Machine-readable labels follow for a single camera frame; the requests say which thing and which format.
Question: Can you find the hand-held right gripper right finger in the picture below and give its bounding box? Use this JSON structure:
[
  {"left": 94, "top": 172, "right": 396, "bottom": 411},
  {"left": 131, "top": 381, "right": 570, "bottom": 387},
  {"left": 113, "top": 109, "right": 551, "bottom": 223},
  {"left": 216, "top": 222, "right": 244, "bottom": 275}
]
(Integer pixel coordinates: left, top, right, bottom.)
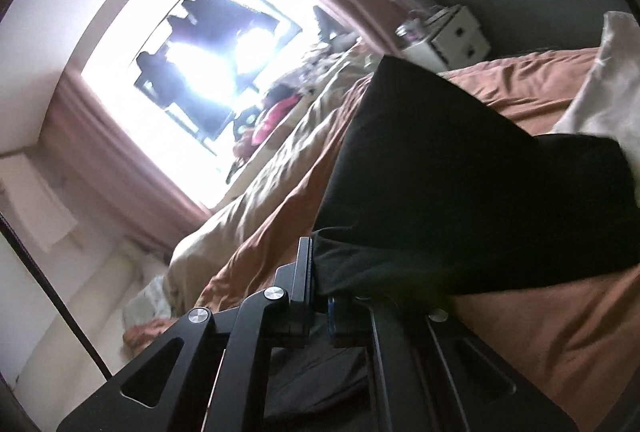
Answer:
[{"left": 327, "top": 294, "right": 586, "bottom": 432}]

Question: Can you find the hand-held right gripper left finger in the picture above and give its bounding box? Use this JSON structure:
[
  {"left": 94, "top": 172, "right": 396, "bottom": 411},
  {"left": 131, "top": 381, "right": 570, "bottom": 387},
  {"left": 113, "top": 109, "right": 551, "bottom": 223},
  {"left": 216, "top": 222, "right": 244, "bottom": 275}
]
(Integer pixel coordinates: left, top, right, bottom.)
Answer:
[{"left": 56, "top": 237, "right": 321, "bottom": 432}]

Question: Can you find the black garment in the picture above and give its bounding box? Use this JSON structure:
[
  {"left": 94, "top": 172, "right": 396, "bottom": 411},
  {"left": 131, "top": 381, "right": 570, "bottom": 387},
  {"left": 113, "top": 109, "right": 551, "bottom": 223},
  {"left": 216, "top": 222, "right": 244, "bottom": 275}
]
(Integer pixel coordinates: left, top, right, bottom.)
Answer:
[{"left": 265, "top": 56, "right": 640, "bottom": 432}]

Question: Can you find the beige duvet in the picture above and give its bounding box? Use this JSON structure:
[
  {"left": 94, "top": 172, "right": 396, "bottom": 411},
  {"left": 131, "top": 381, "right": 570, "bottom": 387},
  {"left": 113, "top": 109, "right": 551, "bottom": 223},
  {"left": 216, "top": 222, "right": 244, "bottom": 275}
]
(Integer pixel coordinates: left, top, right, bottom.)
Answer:
[{"left": 167, "top": 39, "right": 386, "bottom": 303}]

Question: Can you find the white crumpled cloth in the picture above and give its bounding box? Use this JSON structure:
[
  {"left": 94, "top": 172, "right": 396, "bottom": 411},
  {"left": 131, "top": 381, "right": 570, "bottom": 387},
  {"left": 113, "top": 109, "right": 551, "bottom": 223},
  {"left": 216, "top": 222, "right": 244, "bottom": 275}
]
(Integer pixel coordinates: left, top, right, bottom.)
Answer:
[{"left": 122, "top": 274, "right": 174, "bottom": 328}]

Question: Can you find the red cloth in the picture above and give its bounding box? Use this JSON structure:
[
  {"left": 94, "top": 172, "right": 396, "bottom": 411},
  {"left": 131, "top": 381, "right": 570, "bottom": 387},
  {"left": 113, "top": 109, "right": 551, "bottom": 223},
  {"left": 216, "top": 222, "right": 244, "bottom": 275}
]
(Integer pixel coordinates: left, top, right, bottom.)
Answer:
[{"left": 252, "top": 94, "right": 301, "bottom": 145}]

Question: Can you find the brown bed sheet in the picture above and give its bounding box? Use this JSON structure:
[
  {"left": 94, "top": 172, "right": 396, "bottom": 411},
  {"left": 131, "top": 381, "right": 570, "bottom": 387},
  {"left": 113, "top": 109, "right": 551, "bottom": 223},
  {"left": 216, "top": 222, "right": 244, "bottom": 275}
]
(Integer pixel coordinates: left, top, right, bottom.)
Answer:
[{"left": 122, "top": 46, "right": 640, "bottom": 432}]

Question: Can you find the pile of clutter on windowsill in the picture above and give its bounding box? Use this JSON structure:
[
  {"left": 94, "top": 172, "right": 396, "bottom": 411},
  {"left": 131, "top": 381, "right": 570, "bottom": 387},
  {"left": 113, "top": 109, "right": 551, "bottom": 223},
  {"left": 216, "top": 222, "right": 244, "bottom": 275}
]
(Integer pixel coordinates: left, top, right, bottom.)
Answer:
[{"left": 230, "top": 6, "right": 381, "bottom": 163}]

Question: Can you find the dark hanging garment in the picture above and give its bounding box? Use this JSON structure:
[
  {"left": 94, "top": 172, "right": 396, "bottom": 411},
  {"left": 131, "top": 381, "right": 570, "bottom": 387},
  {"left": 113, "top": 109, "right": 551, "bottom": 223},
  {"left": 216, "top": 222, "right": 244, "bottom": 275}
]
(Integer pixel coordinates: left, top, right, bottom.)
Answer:
[
  {"left": 167, "top": 0, "right": 303, "bottom": 77},
  {"left": 134, "top": 50, "right": 226, "bottom": 140}
]

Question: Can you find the small white container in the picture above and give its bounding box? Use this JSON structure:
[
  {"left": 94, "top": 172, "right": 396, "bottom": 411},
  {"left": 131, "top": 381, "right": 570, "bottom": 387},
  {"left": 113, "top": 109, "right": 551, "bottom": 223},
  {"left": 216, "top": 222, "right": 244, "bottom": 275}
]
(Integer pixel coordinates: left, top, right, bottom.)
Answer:
[{"left": 396, "top": 22, "right": 427, "bottom": 48}]

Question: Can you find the white nightstand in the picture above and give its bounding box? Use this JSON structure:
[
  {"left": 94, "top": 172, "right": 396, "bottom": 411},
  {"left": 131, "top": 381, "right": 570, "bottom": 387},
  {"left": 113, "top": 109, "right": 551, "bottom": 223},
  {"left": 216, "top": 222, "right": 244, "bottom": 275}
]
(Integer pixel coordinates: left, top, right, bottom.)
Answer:
[{"left": 400, "top": 6, "right": 493, "bottom": 72}]

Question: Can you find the bright window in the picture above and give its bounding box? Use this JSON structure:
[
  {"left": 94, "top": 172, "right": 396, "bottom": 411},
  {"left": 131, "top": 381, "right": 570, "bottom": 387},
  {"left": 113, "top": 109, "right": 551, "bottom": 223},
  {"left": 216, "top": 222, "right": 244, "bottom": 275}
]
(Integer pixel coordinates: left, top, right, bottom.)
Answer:
[{"left": 80, "top": 0, "right": 361, "bottom": 213}]

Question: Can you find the white pillow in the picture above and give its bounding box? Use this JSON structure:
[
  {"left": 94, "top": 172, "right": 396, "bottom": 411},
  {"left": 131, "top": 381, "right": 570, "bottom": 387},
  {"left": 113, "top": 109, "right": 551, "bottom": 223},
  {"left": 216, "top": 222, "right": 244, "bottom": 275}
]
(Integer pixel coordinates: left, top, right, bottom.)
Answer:
[{"left": 552, "top": 12, "right": 640, "bottom": 157}]

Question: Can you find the black braided cable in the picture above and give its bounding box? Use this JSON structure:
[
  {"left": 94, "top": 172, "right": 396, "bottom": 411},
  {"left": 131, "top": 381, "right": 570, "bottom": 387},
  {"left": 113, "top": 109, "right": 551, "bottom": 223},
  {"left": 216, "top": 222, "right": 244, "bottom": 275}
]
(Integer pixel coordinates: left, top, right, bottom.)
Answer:
[{"left": 0, "top": 212, "right": 112, "bottom": 383}]

